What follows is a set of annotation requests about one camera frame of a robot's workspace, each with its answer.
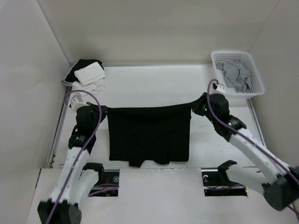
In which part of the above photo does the black tank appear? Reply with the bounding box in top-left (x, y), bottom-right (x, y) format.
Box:
top-left (62, 59), bottom-right (104, 83)
top-left (107, 103), bottom-right (192, 168)

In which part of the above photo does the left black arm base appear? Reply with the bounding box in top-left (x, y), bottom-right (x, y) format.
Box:
top-left (83, 162), bottom-right (120, 197)

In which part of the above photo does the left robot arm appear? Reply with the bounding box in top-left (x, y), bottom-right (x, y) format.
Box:
top-left (37, 103), bottom-right (107, 224)

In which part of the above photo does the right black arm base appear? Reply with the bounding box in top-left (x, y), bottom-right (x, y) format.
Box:
top-left (201, 160), bottom-right (247, 196)

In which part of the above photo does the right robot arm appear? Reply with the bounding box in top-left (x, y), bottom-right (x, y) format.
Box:
top-left (191, 92), bottom-right (299, 211)

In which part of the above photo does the lower folded white tank top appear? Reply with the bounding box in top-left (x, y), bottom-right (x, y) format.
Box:
top-left (72, 79), bottom-right (106, 95)

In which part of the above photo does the folded white tank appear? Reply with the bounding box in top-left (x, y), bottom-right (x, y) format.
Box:
top-left (74, 62), bottom-right (106, 85)
top-left (72, 79), bottom-right (106, 95)

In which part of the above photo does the upper folded white tank top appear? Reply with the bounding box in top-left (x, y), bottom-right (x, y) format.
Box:
top-left (74, 62), bottom-right (106, 85)

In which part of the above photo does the grey tank top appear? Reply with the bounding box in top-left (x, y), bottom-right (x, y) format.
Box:
top-left (215, 60), bottom-right (251, 93)

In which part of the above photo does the folded black tank top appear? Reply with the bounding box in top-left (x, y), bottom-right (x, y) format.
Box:
top-left (62, 59), bottom-right (104, 83)

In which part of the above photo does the white plastic basket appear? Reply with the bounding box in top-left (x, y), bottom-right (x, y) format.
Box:
top-left (211, 51), bottom-right (265, 99)

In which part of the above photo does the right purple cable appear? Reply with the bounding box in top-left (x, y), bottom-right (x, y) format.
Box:
top-left (207, 79), bottom-right (299, 217)

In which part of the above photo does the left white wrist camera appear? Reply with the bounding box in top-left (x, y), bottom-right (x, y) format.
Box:
top-left (67, 93), bottom-right (88, 112)

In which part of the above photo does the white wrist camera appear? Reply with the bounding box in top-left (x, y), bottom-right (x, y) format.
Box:
top-left (212, 83), bottom-right (225, 95)
top-left (67, 93), bottom-right (88, 112)

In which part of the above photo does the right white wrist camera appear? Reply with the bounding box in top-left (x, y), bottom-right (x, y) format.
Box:
top-left (212, 83), bottom-right (225, 95)

